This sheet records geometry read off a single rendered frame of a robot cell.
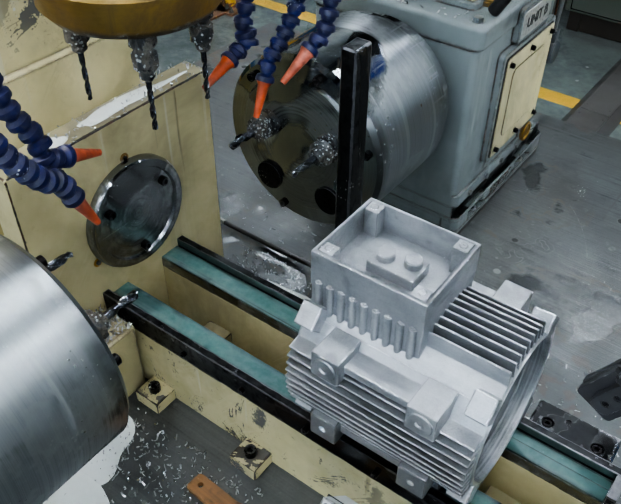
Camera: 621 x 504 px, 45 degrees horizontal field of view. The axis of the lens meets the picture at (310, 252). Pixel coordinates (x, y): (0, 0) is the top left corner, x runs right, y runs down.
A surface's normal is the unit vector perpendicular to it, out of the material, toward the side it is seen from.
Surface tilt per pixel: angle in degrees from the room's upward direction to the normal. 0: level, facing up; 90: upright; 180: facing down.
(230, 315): 90
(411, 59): 39
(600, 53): 0
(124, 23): 90
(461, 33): 90
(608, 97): 0
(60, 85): 90
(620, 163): 0
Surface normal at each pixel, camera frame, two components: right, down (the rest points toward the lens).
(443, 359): -0.31, -0.36
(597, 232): 0.00, -0.76
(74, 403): 0.77, 0.16
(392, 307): -0.59, 0.53
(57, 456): 0.80, 0.37
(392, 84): 0.59, -0.22
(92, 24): -0.21, 0.64
